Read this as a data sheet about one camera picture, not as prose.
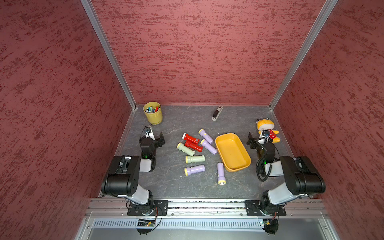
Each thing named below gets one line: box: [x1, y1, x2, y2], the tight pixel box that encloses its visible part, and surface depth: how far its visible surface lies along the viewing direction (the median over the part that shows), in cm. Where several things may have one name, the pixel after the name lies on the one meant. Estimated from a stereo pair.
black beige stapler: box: [212, 105, 223, 121], surface depth 115 cm
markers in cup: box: [145, 106, 160, 113], surface depth 105 cm
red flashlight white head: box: [182, 132, 200, 144], surface depth 99 cm
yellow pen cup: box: [143, 101, 163, 125], surface depth 103 cm
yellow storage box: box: [215, 132, 252, 173], surface depth 96 cm
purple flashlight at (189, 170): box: [184, 164, 206, 176], surface depth 86 cm
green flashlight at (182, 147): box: [176, 142, 196, 157], surface depth 94 cm
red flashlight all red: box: [184, 136, 204, 153], surface depth 99 cm
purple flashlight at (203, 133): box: [198, 128, 214, 144], surface depth 102 cm
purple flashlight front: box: [217, 162, 227, 186], surface depth 85 cm
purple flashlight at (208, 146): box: [200, 139, 218, 155], surface depth 97 cm
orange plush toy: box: [256, 117, 281, 144], surface depth 102 cm
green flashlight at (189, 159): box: [185, 155, 206, 164], surface depth 90 cm
